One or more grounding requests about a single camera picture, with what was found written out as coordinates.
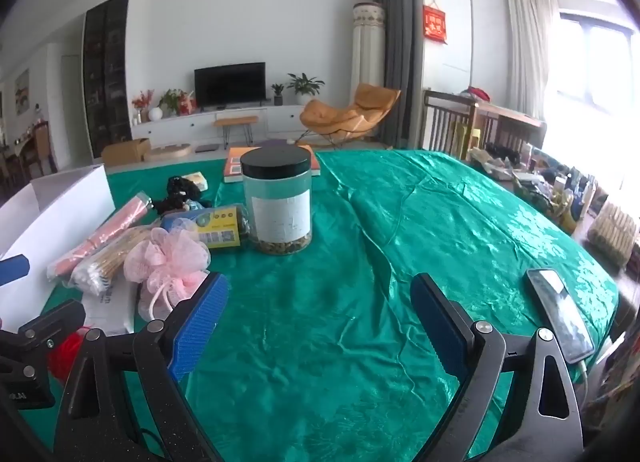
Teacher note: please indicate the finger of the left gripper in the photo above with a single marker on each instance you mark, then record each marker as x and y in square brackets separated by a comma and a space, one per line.
[13, 268]
[56, 324]

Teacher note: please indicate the white cardboard storage box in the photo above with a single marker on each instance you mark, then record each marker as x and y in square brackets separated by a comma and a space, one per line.
[43, 222]

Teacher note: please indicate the black television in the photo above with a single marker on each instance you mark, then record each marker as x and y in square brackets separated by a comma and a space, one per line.
[230, 84]

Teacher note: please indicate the blue yellow trash bag roll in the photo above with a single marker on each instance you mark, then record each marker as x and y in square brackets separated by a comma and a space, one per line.
[217, 227]

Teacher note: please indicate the red wall hanging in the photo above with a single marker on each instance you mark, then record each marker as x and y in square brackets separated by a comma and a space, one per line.
[434, 23]

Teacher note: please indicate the small wooden bench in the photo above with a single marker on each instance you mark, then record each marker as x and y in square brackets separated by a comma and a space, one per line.
[246, 123]

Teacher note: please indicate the pink face mask pack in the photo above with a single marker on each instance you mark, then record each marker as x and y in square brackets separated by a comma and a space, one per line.
[132, 212]

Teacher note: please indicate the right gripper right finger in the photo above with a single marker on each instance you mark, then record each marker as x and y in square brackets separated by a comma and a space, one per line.
[540, 419]

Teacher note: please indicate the grey curtain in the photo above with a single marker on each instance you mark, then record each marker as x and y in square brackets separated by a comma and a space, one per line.
[402, 71]

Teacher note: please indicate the clear jar black lid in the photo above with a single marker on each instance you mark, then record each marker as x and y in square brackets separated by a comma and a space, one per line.
[277, 189]

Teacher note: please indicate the orange lounge chair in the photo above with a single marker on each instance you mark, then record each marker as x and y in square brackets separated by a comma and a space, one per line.
[371, 104]

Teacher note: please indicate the white tv cabinet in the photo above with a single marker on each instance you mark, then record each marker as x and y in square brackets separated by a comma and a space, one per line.
[275, 122]

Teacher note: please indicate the black smartphone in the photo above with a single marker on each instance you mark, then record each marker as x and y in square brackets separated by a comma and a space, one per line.
[562, 314]

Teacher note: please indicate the red flower vase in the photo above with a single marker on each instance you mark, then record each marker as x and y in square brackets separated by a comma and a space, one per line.
[141, 104]

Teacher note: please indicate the brown cardboard box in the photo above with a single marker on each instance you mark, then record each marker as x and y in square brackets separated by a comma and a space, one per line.
[125, 153]

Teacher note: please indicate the pink mesh bath pouf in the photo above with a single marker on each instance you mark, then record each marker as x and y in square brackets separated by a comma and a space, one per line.
[170, 266]

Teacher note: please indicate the orange book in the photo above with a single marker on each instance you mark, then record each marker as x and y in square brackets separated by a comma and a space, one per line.
[232, 167]

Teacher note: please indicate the bag of cotton swabs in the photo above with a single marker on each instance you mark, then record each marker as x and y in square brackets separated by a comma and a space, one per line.
[95, 274]

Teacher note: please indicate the wooden railing bench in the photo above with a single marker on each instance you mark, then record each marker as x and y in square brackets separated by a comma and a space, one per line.
[456, 123]

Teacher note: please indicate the black display cabinet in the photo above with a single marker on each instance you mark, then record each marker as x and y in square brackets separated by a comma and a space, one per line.
[104, 75]

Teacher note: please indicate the yellow tissue pack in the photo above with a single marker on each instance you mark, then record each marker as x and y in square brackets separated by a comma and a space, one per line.
[198, 179]

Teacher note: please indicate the white wet wipes pack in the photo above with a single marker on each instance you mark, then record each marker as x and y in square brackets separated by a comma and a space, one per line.
[112, 311]

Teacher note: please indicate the green satin tablecloth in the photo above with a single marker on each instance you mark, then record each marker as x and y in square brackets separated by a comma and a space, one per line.
[319, 355]

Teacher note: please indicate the green potted plant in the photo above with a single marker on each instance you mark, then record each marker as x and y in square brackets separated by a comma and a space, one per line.
[305, 88]

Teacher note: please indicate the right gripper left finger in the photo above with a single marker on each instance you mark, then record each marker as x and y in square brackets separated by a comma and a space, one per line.
[97, 420]

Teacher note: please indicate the white standing air conditioner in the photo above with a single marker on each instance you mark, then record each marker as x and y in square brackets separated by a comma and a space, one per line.
[368, 45]

